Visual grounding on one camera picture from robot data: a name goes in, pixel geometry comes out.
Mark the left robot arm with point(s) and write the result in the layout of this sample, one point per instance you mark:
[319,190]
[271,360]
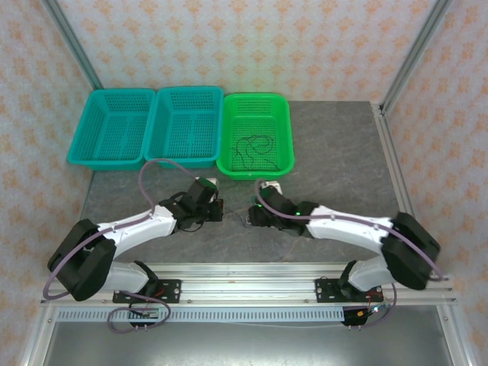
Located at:
[141,225]

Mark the teal plastic basket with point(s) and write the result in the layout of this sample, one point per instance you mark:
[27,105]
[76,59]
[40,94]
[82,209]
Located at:
[110,129]
[183,127]

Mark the green plastic basket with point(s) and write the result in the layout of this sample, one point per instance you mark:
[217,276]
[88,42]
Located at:
[253,126]

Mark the small electronics board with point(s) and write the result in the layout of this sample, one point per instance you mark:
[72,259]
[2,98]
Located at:
[370,310]
[146,313]

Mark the grey metal shelf panel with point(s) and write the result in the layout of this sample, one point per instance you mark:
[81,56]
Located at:
[248,345]

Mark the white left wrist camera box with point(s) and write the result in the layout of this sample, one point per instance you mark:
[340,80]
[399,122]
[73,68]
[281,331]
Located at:
[214,183]

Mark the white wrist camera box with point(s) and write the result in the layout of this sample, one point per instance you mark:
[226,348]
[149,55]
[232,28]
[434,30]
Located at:
[275,186]
[214,183]

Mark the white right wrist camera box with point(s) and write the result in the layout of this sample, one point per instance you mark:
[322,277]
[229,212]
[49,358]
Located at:
[275,186]

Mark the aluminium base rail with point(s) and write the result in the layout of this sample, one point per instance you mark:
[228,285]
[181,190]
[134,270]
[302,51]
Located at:
[248,282]

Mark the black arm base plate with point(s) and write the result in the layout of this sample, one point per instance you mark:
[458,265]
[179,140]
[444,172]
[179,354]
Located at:
[328,289]
[169,289]

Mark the aluminium table side rail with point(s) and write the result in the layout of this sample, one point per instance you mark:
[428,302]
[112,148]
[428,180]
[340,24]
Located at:
[396,171]

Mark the aluminium frame post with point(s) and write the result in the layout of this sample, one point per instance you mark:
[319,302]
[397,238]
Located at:
[457,339]
[72,42]
[36,339]
[415,53]

